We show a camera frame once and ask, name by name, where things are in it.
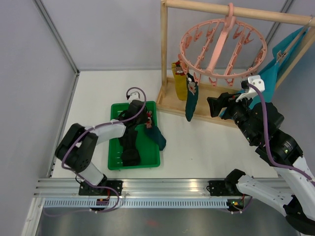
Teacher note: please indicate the slotted cable duct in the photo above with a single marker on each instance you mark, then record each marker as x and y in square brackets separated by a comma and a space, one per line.
[137, 203]

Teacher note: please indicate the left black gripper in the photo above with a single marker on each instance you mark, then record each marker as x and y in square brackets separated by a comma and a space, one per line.
[144, 118]

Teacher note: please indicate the teal cloth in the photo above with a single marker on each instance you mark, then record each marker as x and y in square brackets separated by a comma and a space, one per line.
[269, 74]

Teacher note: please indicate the dark teal sock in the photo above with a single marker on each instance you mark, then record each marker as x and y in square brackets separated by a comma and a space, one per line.
[153, 132]

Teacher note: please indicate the green plastic tray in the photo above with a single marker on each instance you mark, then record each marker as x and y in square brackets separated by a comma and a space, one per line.
[147, 148]

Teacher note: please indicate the black sock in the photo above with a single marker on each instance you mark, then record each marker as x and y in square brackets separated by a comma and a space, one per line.
[130, 155]

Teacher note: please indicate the metal clip hanger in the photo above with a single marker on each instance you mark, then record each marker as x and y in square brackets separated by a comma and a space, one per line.
[282, 55]

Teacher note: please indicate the pink round clip hanger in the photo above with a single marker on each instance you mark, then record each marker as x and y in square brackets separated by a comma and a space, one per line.
[216, 33]

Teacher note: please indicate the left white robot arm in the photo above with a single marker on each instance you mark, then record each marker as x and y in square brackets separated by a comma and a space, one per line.
[77, 147]

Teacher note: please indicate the christmas pattern sock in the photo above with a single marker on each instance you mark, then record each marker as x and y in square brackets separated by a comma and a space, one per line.
[192, 96]

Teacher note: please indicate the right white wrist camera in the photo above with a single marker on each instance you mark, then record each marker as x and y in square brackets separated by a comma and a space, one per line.
[252, 85]

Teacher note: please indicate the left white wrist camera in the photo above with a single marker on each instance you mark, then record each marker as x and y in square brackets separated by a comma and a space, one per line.
[133, 96]

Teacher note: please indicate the aluminium mounting rail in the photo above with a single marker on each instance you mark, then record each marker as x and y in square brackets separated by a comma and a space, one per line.
[134, 188]

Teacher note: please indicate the wooden clothes rack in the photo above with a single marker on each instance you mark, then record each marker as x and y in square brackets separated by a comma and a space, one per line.
[167, 101]

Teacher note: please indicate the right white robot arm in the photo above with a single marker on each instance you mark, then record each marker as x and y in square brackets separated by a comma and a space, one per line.
[260, 125]

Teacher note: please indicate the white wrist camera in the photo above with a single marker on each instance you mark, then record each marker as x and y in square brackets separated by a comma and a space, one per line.
[133, 96]
[252, 85]

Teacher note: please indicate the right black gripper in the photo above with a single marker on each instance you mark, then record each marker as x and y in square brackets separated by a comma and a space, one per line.
[216, 103]

